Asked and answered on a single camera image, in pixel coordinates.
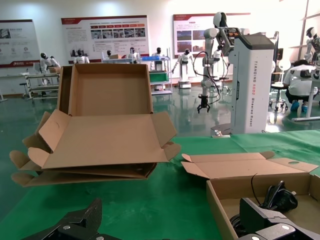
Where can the green table cloth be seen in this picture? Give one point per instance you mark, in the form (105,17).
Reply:
(150,200)

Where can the metal frame workbench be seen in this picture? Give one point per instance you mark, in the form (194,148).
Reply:
(42,88)

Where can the white black humanoid robot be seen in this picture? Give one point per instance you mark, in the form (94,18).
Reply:
(81,59)
(311,32)
(185,72)
(132,55)
(158,56)
(108,53)
(45,63)

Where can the green storage bin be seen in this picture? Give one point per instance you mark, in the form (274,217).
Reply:
(158,77)

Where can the metal shelving rack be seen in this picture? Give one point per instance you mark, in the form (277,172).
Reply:
(162,92)

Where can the blue storage tray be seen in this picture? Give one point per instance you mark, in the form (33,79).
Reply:
(152,58)

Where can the small brown cardboard box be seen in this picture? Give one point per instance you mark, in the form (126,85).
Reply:
(115,56)

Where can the white wheeled humanoid robot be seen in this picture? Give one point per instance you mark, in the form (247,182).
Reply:
(250,75)

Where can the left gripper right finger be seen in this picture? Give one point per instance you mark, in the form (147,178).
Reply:
(265,222)

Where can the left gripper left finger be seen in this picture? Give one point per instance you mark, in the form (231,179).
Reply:
(82,225)

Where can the black round stool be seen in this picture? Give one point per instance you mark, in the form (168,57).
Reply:
(276,86)

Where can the open brown cardboard box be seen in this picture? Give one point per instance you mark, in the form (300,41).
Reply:
(250,170)

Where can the wall poster with photos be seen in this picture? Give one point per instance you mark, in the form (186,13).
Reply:
(185,37)

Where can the person in white shirt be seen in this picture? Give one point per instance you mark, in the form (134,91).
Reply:
(297,80)

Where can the wide white red wall poster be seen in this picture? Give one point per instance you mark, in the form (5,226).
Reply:
(75,37)

